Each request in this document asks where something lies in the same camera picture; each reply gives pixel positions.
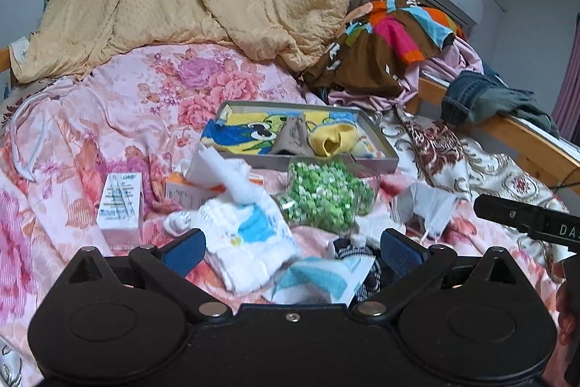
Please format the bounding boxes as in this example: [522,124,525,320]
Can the yellow sock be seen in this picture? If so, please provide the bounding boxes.
[309,122,359,157]

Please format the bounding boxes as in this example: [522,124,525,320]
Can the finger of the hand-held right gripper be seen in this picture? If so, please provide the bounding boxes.
[473,194,529,232]

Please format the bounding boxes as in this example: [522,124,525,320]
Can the black cable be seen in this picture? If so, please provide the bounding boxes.
[550,169,580,190]

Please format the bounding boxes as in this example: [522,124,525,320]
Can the lilac cloth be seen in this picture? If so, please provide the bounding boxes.
[326,38,485,111]

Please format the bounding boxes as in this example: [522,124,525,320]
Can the white towel with blue print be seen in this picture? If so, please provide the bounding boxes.
[163,188,302,292]

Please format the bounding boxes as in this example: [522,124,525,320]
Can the grey shallow box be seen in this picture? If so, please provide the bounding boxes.
[202,100,399,174]

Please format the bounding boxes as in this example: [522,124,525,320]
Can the purple curtain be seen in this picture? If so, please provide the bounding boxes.
[553,17,580,143]

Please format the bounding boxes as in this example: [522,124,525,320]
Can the red gold brocade cloth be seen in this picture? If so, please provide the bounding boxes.
[376,108,563,211]

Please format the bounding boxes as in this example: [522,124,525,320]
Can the brown multicolour shirt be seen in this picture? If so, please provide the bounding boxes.
[301,0,465,98]

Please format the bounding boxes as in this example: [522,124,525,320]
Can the person's right hand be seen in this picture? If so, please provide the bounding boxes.
[554,258,580,370]

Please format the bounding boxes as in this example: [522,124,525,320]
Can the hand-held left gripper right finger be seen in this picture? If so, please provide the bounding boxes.
[349,228,529,322]

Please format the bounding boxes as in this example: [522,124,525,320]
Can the wooden bed rail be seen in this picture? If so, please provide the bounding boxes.
[417,76,580,195]

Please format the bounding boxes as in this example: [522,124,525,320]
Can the black white patterned cloth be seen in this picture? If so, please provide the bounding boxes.
[326,235,395,301]

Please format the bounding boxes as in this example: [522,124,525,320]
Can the grey white face mask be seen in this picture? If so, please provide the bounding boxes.
[392,183,456,240]

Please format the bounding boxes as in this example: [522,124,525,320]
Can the cartoon print towel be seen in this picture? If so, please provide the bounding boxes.
[202,110,381,158]

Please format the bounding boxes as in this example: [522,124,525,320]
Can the crumpled white tissue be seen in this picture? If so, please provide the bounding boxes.
[183,144,264,204]

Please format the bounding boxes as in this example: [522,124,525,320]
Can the small white carton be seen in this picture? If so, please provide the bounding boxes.
[97,172,143,232]

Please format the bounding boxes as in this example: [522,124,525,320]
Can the pink floral bed sheet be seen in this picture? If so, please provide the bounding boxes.
[0,42,572,387]

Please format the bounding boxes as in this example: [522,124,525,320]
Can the white cable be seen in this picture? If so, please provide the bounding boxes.
[9,90,64,184]

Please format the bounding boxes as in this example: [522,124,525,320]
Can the white teal striped cloth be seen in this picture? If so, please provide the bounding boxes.
[267,255,363,307]

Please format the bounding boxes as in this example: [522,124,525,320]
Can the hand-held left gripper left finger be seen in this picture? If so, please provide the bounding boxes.
[57,228,227,322]

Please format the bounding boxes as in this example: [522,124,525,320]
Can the blue jeans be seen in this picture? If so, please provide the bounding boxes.
[442,63,560,138]

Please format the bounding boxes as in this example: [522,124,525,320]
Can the taupe sock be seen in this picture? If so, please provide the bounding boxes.
[271,114,315,156]

